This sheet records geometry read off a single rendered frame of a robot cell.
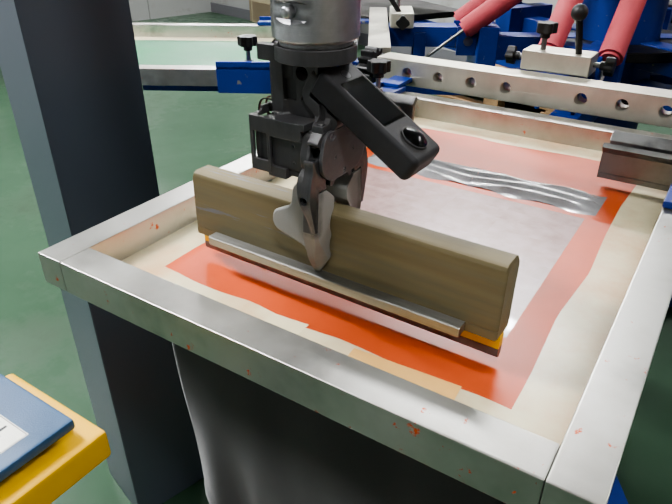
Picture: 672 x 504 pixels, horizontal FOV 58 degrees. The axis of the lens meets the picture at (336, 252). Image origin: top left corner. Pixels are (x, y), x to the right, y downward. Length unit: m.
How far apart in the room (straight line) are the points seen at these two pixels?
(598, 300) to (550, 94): 0.57
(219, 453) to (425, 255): 0.46
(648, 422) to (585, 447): 1.58
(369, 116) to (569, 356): 0.29
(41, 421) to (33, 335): 1.86
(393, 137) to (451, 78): 0.75
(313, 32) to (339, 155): 0.11
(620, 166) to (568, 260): 0.22
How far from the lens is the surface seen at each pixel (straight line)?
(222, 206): 0.67
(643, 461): 1.94
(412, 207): 0.84
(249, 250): 0.65
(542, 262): 0.74
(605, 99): 1.17
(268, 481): 0.83
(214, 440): 0.86
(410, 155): 0.50
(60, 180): 1.17
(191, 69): 1.46
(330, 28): 0.51
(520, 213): 0.85
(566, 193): 0.91
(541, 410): 0.54
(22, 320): 2.49
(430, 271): 0.54
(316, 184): 0.54
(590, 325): 0.65
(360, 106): 0.51
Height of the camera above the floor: 1.32
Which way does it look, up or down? 30 degrees down
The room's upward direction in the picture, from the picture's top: straight up
